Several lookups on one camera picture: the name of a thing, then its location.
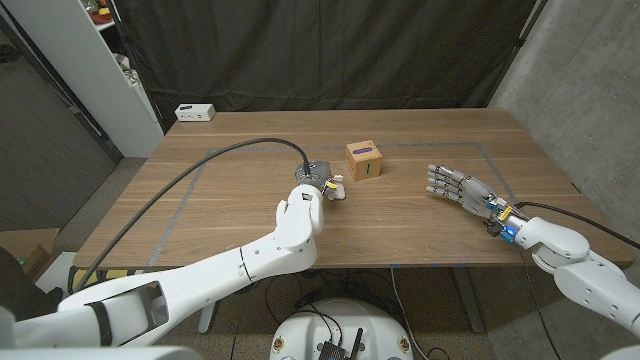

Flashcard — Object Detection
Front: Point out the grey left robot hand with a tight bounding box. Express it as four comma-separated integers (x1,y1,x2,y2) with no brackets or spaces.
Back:
293,159,347,201

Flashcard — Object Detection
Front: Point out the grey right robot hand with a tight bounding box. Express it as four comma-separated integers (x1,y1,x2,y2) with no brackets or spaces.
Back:
425,163,504,220

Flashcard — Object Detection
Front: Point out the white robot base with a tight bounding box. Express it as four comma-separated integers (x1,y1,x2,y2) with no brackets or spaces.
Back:
269,298,415,360

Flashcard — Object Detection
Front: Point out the wooden block with coloured slots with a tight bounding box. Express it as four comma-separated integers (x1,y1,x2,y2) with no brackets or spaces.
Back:
345,139,384,182

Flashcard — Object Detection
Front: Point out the grey tape outline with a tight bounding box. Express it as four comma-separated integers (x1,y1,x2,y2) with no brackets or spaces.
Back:
147,141,524,269

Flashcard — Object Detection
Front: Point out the grey table leg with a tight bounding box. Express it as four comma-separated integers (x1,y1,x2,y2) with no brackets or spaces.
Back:
451,266,485,335

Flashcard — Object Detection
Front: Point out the black curtain backdrop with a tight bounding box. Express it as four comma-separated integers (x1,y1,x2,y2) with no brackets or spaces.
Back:
112,0,540,132

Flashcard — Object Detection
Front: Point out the white power strip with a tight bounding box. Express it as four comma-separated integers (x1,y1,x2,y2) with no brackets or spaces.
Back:
174,103,217,123

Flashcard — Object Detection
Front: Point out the black backdrop stand pole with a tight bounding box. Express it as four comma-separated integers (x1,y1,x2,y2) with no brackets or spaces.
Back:
487,0,550,109

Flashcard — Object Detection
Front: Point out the black antenna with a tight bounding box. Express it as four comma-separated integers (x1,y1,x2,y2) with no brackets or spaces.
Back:
348,327,365,360

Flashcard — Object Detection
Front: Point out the grey electronics box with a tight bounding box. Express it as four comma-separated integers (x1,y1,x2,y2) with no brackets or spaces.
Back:
318,340,347,360

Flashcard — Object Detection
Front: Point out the white table leg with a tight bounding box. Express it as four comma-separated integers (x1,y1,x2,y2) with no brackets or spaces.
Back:
197,299,221,335

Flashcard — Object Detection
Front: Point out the black yellow floor object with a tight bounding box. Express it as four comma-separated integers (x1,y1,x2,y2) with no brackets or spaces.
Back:
67,266,131,295

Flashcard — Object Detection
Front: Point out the red item on shelf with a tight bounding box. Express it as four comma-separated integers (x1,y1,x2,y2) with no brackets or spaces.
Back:
88,7,114,26

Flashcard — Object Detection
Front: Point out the white cabinet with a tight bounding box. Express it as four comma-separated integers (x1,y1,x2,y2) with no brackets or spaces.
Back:
0,0,165,159

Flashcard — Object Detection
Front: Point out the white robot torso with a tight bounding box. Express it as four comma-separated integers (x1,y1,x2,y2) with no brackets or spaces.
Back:
0,345,204,360

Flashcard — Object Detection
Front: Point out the cardboard box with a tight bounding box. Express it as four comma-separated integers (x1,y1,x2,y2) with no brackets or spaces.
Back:
0,228,60,281

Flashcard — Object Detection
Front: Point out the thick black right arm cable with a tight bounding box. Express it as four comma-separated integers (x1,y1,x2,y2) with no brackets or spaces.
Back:
514,200,640,250

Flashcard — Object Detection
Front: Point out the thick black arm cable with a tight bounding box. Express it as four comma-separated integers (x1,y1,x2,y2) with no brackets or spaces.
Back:
73,137,314,294
514,200,640,250

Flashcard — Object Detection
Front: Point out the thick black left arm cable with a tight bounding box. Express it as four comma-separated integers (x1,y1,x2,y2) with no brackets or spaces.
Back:
73,137,314,294

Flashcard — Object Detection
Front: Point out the white floor cable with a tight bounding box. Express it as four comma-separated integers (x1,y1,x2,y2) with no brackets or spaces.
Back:
389,266,427,360

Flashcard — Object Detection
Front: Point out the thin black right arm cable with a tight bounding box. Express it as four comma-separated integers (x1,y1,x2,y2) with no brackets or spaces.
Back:
514,244,564,360

